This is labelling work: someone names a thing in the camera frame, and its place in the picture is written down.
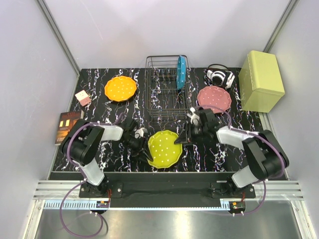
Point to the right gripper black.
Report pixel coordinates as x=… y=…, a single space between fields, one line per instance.
x=182 y=138

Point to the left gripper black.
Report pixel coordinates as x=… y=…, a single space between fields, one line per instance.
x=139 y=147

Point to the lime green dotted plate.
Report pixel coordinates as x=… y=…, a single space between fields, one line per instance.
x=164 y=152

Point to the pink dotted plate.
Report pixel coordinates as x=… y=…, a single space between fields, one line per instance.
x=215 y=98

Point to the orange dotted plate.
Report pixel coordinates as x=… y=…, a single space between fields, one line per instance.
x=120 y=88

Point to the blue dotted plate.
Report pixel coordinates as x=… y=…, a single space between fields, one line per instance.
x=181 y=72

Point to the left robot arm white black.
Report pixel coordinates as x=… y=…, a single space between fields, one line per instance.
x=81 y=144

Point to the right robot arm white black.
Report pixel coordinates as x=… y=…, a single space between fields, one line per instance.
x=266 y=158

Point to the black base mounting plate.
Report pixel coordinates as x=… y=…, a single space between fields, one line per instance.
x=168 y=190

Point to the black marble pattern mat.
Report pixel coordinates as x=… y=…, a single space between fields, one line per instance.
x=114 y=157

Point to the black white headphones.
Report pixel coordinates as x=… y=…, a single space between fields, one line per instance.
x=220 y=75

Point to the pink white cube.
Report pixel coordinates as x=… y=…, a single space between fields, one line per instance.
x=83 y=98

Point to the dark paperback book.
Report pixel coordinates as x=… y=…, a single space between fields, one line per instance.
x=66 y=122

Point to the lime green box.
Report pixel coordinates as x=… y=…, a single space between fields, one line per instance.
x=260 y=82

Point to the black wire dish rack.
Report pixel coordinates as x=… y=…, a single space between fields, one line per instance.
x=163 y=100

